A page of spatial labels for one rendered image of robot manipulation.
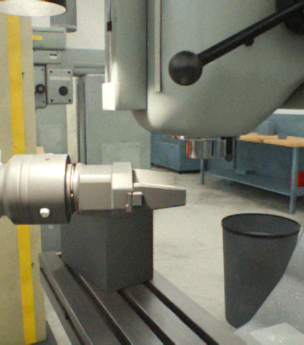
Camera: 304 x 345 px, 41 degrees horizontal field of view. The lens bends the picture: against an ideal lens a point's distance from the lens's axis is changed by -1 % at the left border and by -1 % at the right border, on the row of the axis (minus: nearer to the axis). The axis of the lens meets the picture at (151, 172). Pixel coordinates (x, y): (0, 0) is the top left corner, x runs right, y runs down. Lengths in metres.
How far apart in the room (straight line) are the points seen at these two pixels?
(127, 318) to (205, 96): 0.48
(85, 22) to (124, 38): 9.58
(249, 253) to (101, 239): 1.66
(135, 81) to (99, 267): 0.51
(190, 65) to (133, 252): 0.58
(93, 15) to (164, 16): 9.68
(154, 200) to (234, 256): 2.03
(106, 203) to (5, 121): 1.72
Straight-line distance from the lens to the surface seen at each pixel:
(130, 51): 0.46
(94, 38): 10.04
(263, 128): 6.38
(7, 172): 0.51
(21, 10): 0.47
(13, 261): 2.32
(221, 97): 0.44
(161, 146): 8.44
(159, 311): 0.81
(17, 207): 0.50
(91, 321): 0.78
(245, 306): 2.59
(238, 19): 0.44
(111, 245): 0.84
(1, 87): 2.17
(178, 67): 0.35
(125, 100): 0.45
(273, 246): 2.42
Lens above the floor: 1.35
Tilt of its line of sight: 10 degrees down
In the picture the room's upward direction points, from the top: straight up
